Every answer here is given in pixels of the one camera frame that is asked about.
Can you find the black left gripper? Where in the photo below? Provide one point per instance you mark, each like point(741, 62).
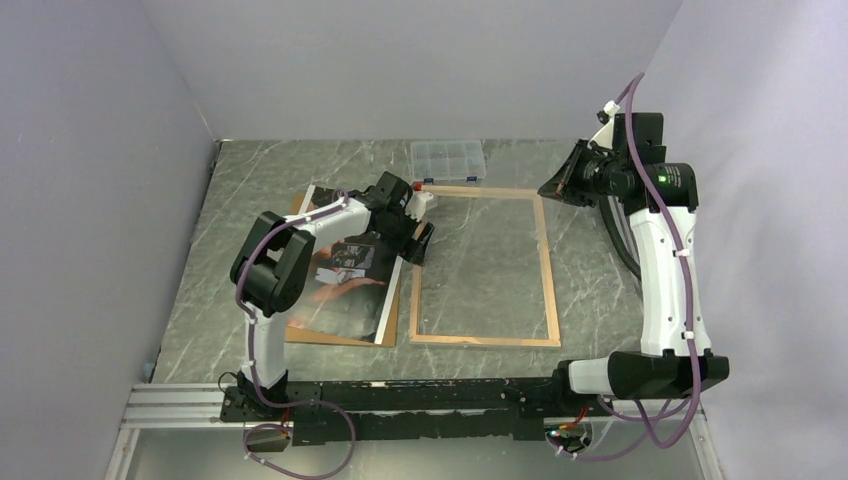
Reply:
point(407, 246)

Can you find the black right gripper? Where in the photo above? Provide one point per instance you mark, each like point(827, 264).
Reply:
point(556, 186)

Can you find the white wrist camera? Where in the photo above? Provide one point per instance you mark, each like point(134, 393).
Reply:
point(603, 137)
point(421, 202)

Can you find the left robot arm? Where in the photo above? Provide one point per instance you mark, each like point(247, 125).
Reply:
point(271, 269)

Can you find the brown backing board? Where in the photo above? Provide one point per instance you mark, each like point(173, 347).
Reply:
point(391, 318)

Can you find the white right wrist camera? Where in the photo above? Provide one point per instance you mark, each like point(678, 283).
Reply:
point(603, 137)

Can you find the clear plastic organizer box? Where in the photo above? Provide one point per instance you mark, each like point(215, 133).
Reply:
point(454, 162)

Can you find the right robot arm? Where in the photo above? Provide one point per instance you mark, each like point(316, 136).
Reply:
point(675, 358)

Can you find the aluminium front rail frame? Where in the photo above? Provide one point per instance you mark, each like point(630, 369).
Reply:
point(186, 406)

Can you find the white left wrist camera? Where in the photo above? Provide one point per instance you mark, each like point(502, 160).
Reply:
point(421, 202)

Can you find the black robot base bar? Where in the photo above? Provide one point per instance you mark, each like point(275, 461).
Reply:
point(317, 413)

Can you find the printed photo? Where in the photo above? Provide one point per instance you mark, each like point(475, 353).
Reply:
point(351, 291)

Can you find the white wooden picture frame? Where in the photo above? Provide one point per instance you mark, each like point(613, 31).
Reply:
point(489, 281)

